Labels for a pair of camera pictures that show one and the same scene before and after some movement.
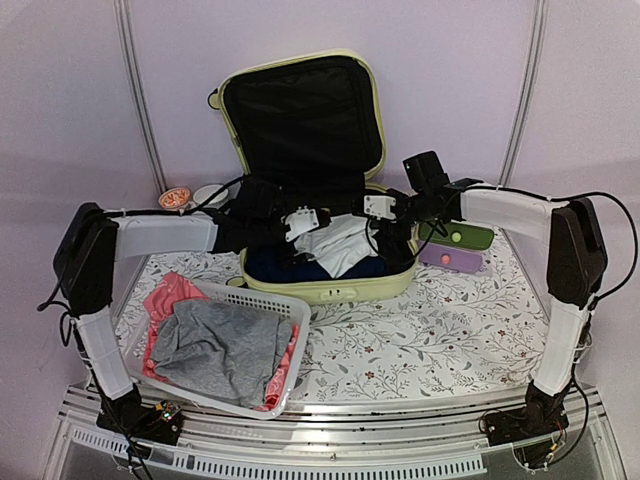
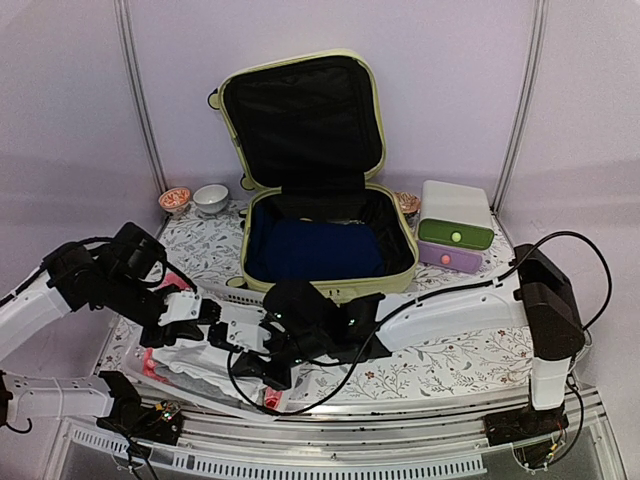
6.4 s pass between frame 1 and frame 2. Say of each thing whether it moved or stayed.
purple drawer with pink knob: stayed
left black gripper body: moved
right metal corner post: stayed
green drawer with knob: stayed
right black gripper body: moved
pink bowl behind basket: stayed
